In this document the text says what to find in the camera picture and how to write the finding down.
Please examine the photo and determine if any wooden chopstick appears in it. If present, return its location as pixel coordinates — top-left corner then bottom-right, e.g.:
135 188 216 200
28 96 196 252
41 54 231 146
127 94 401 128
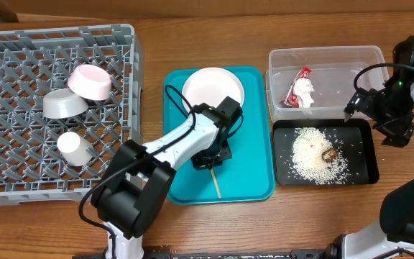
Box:
210 168 222 199

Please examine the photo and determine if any dark brown food scrap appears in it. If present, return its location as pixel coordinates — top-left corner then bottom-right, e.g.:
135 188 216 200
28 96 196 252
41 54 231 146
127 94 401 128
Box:
322 148 338 163

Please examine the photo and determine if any white tissue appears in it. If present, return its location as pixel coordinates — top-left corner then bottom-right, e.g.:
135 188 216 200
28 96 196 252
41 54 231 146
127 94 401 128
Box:
293 78 314 109

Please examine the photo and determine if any pile of white rice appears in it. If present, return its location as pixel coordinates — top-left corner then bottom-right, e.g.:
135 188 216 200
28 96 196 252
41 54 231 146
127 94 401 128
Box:
274 127 368 186

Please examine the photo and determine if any red snack wrapper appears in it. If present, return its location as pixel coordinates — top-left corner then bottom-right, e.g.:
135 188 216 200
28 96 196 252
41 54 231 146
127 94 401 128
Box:
283 66 314 108

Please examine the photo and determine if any large white round plate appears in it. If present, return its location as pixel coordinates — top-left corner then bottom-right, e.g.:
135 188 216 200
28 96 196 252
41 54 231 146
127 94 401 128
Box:
182 67 244 107

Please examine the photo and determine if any white ceramic cup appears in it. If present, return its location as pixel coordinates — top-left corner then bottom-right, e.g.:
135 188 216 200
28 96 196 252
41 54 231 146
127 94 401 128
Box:
57 132 93 166

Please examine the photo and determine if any small pink-rimmed white bowl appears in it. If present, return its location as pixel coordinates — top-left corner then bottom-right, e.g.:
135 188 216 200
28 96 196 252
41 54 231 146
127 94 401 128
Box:
68 64 112 101

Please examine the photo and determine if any grey shallow bowl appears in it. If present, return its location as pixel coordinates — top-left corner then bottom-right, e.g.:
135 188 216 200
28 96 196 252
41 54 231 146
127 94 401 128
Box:
42 88 88 119

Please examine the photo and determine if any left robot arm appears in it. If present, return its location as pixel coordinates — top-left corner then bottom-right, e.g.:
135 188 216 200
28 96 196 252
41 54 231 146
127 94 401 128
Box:
91 97 243 258

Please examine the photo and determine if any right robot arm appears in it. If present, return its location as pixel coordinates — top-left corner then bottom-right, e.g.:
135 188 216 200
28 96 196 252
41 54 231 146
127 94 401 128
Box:
323 36 414 258

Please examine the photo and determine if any black plastic waste tray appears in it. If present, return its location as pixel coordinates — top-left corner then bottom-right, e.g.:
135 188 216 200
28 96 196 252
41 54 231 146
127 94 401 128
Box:
273 119 380 186

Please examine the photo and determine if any clear plastic waste bin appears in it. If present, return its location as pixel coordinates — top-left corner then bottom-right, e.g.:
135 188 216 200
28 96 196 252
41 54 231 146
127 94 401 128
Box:
266 45 385 122

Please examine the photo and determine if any grey plastic dishwasher rack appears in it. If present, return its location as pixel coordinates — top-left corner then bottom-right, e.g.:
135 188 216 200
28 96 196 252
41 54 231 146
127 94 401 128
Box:
0 24 144 206

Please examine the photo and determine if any teal plastic serving tray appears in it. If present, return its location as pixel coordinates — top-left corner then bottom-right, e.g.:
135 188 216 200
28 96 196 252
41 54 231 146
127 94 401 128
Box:
167 66 275 205

